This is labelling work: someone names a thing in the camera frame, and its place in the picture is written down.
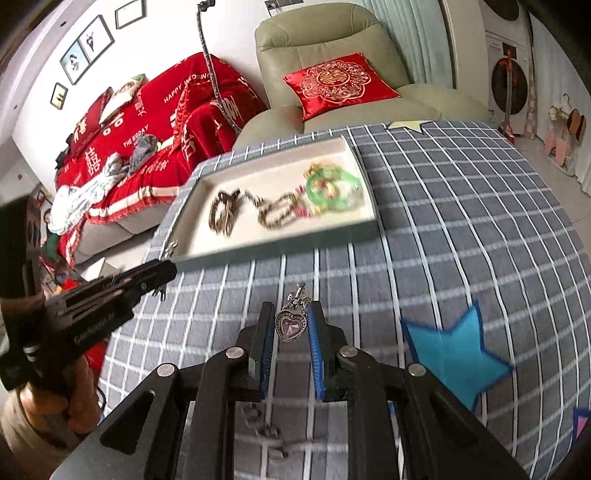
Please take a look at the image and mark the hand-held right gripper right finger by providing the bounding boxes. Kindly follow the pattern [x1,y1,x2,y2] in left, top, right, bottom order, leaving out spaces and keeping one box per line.
[307,300,529,480]

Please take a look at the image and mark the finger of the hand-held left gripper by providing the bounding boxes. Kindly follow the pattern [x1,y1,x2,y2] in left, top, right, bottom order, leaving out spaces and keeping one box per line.
[53,259,178,320]

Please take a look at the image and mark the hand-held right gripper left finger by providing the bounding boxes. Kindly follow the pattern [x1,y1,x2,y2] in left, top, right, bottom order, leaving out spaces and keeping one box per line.
[48,301,278,480]

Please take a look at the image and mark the silver charm keychain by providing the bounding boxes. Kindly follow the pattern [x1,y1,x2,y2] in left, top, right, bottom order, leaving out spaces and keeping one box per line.
[274,281,311,343]

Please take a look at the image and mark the silver star hair clip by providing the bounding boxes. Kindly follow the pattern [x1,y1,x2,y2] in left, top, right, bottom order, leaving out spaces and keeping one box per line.
[152,240,181,301]

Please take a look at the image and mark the brown coil hair tie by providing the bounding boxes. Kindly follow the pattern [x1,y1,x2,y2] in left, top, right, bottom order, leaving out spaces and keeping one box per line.
[209,188,245,237]

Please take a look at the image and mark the brown braided bracelet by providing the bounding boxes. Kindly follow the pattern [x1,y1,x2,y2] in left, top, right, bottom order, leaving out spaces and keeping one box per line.
[256,191,301,230]

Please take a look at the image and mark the grey-green jewelry tray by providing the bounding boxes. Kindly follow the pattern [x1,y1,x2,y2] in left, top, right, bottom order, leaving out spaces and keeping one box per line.
[173,134,380,273]

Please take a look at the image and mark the pink yellow bead bracelet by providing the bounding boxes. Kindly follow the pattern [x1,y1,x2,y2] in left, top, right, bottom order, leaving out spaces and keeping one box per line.
[291,182,342,220]

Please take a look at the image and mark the green translucent bangle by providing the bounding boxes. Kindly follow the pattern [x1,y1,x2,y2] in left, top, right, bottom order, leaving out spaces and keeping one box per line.
[305,168,365,210]

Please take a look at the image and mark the person's left forearm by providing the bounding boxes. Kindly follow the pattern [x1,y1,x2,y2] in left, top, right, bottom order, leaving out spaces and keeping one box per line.
[0,390,86,480]

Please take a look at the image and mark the person's left hand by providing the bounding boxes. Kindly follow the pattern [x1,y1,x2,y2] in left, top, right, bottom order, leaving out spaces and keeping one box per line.
[16,353,101,437]

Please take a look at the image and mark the beige sofa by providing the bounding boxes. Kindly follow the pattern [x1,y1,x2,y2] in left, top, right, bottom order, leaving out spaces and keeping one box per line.
[74,203,185,266]

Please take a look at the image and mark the white blue cloth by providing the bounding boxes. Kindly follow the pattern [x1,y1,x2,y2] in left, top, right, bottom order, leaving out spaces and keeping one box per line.
[46,173,125,236]

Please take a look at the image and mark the grey garment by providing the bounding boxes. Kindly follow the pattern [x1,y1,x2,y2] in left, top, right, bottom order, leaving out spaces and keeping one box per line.
[127,134,160,174]

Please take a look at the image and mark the sofa with red blanket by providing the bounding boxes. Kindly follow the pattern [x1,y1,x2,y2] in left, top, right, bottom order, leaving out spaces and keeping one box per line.
[55,52,269,227]

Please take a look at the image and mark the printed figure cushion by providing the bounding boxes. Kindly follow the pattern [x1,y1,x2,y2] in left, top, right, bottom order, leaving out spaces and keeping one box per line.
[99,74,148,125]

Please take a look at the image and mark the grey checked star blanket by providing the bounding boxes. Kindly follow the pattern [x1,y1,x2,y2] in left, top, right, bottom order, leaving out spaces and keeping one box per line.
[99,119,591,480]

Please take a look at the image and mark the flexible phone stand pole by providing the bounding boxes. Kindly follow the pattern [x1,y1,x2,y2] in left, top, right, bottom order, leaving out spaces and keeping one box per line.
[196,0,243,137]

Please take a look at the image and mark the red embroidered cushion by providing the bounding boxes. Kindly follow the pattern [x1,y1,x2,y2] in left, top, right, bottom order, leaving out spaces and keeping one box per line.
[283,52,402,121]

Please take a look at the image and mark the pale green leather armchair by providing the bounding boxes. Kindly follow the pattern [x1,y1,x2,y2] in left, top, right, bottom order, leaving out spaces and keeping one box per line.
[231,2,492,151]

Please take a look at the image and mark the pink hanging decorations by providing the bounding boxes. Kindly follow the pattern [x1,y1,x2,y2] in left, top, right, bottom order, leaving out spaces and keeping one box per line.
[545,92,589,171]

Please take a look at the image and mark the pale pleated curtain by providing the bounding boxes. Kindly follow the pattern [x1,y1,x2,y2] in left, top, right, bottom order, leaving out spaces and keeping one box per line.
[365,0,458,90]

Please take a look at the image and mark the white washing machine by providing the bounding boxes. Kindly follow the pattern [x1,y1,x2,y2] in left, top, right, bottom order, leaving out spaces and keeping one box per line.
[487,30,532,134]

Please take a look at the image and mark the large black picture frame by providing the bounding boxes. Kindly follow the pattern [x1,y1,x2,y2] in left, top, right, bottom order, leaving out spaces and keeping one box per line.
[61,39,93,86]
[78,15,115,63]

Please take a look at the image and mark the white certificate frame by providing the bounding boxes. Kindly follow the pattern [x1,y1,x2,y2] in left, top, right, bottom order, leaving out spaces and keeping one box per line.
[115,0,147,29]

